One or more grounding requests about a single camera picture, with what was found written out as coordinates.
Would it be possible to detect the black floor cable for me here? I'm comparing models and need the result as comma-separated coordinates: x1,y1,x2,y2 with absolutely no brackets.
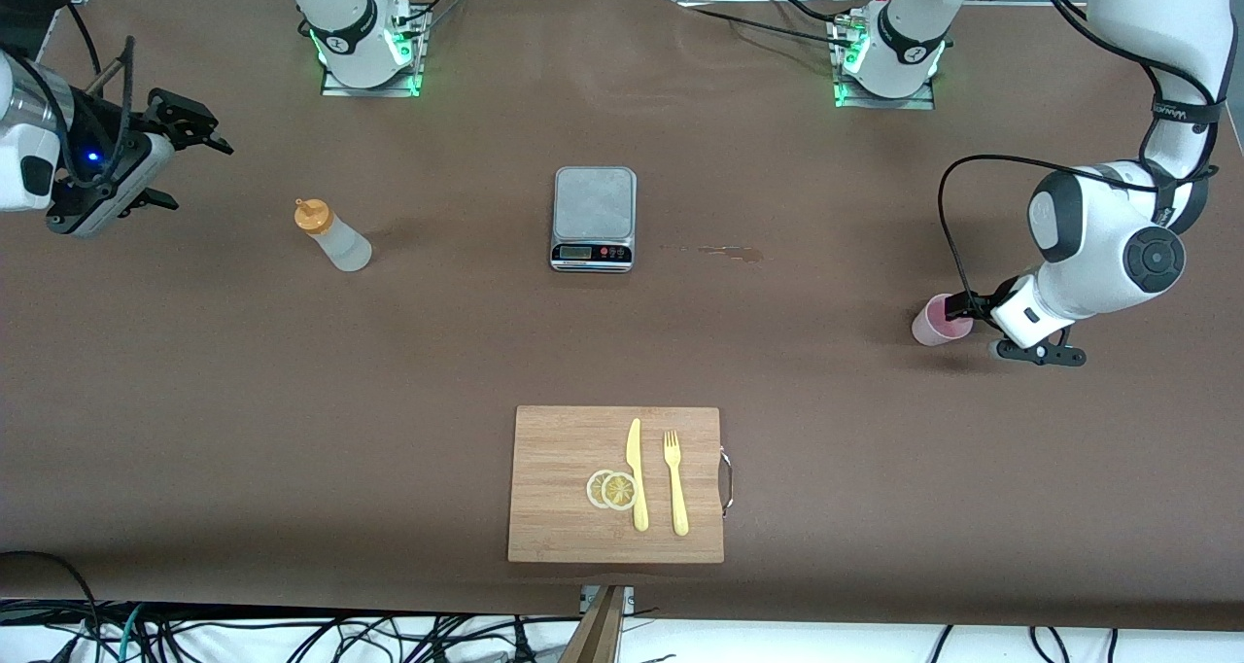
0,550,103,663

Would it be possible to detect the teal floor cable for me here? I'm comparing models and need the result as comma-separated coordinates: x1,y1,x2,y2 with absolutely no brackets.
97,603,149,663

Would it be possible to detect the translucent sauce bottle orange cap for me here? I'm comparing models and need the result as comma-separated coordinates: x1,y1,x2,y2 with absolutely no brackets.
294,197,373,273

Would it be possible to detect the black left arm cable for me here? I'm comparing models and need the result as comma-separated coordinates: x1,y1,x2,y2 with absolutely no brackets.
937,0,1227,302

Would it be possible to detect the wooden post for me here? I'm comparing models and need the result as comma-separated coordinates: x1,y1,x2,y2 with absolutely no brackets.
559,585,628,663

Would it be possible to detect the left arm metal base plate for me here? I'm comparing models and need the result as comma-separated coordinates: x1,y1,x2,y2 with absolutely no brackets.
834,68,937,111

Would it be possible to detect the silver digital kitchen scale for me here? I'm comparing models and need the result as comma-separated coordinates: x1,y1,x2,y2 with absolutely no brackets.
550,165,638,274

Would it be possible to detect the yellow plastic fork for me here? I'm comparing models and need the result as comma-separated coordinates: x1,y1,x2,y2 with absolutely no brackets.
663,430,690,537

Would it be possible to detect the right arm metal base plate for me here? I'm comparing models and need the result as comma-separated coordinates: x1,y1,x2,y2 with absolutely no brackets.
321,55,426,98

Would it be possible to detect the small metal bracket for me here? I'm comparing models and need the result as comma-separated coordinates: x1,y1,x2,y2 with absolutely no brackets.
580,585,636,615

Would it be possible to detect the black table cable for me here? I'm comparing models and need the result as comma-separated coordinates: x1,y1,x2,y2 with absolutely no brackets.
773,0,848,27
692,6,848,50

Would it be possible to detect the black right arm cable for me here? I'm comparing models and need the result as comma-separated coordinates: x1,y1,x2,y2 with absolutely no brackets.
58,2,137,192

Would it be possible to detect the wooden cutting board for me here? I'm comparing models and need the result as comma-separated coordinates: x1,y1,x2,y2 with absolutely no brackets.
507,405,736,565

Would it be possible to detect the pink plastic cup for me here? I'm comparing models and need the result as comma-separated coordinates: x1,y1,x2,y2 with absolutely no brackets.
911,293,975,347

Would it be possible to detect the yellow plastic knife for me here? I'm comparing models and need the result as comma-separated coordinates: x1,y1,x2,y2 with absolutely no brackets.
626,417,650,534

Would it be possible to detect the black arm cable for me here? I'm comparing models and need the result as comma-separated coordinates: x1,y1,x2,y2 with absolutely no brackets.
58,2,137,192
937,0,1227,302

